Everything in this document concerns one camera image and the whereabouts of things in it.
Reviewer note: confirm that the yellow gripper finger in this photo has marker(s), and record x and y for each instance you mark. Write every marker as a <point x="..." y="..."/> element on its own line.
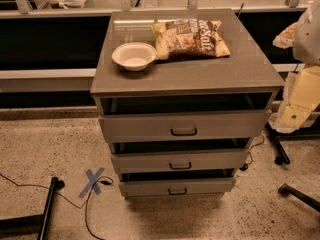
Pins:
<point x="301" y="96"/>
<point x="284" y="40"/>

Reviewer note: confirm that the grey top drawer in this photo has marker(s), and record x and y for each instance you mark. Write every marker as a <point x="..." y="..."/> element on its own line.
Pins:
<point x="183" y="126"/>

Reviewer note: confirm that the grey drawer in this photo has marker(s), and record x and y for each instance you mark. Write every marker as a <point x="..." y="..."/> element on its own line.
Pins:
<point x="176" y="187"/>
<point x="183" y="126"/>
<point x="179" y="161"/>

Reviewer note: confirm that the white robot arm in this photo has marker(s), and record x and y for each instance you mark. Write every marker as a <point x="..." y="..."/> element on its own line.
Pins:
<point x="306" y="42"/>

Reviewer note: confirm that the grey drawer cabinet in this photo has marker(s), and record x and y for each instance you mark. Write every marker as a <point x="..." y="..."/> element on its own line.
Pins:
<point x="245" y="80"/>

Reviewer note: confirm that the grey middle drawer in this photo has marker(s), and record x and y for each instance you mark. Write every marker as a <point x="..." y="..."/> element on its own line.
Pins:
<point x="179" y="161"/>

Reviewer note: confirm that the grey bottom drawer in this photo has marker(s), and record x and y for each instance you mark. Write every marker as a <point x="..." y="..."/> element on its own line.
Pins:
<point x="176" y="187"/>

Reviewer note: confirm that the black stand leg right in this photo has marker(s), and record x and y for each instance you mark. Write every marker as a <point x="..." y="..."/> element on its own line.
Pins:
<point x="274" y="136"/>

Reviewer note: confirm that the black stand leg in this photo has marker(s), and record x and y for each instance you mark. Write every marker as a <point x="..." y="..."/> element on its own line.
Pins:
<point x="39" y="223"/>
<point x="274" y="136"/>

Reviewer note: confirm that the black chair leg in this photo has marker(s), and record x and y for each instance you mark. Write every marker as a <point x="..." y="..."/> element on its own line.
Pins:
<point x="285" y="190"/>

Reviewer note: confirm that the sea salt chip bag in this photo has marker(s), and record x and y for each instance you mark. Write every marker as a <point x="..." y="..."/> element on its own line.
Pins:
<point x="189" y="38"/>

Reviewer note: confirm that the white paper bowl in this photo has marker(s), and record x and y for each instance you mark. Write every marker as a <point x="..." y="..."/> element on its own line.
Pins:
<point x="134" y="56"/>

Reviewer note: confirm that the blue tape cross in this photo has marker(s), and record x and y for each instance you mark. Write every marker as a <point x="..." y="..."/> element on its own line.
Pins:
<point x="92" y="184"/>

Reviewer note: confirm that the black stand leg left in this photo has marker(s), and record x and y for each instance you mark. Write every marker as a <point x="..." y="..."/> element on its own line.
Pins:
<point x="39" y="223"/>

